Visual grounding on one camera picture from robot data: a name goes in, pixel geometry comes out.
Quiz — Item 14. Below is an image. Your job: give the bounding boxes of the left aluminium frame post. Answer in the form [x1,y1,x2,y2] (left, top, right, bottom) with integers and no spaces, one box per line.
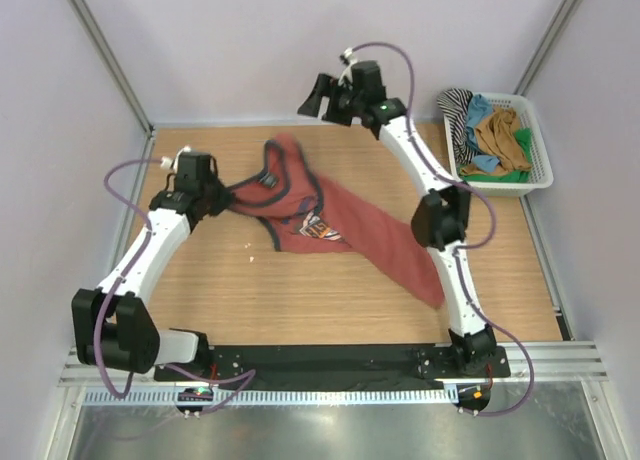
[68,0,154,136]

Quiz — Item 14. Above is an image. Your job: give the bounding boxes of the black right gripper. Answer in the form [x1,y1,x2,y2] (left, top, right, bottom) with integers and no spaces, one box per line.
[296,72,363,126]

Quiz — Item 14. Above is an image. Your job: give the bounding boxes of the light blue garment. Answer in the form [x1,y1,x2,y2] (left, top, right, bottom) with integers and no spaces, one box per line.
[465,94,499,174]

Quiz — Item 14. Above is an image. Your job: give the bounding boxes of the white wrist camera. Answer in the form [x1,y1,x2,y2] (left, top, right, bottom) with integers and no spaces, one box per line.
[160,145,192,173]
[338,48,359,86]

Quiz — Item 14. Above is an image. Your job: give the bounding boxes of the white perforated plastic basket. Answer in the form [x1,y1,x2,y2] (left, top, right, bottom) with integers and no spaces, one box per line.
[436,88,554,197]

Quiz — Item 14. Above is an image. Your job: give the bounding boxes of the green garment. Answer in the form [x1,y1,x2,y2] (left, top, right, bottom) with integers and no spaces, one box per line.
[458,128,533,183]

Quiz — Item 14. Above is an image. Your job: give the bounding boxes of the right aluminium frame post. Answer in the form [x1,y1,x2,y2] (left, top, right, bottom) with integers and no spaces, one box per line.
[514,0,583,96]

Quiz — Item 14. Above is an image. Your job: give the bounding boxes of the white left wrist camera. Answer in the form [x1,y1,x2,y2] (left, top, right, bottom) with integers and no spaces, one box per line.
[160,145,192,173]

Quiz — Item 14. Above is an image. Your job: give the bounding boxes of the aluminium slotted rail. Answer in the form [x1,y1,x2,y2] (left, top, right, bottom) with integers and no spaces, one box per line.
[84,386,458,408]

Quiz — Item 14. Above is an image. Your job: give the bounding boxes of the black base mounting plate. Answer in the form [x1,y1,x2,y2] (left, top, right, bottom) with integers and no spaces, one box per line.
[180,343,511,379]

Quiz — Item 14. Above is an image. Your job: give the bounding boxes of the red graphic tank top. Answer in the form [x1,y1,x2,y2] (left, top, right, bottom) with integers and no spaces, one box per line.
[230,134,445,309]

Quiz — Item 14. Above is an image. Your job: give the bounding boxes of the striped black white garment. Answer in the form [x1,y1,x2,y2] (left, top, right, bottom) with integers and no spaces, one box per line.
[436,88,475,167]

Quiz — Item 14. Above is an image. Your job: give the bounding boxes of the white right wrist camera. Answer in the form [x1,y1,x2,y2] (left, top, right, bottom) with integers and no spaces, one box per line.
[338,48,359,86]

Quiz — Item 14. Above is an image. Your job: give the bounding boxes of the aluminium frame post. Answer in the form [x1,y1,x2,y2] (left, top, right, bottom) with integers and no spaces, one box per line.
[514,0,583,96]
[68,0,154,136]

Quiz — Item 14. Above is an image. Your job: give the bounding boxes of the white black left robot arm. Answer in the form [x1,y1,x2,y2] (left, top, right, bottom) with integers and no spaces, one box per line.
[71,147,233,380]

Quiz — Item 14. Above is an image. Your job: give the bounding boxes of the tan brown garment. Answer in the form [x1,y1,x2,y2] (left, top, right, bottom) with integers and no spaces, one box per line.
[477,107,524,163]

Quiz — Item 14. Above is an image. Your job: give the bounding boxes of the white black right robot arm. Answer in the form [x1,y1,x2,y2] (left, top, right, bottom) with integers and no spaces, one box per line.
[297,61,497,376]

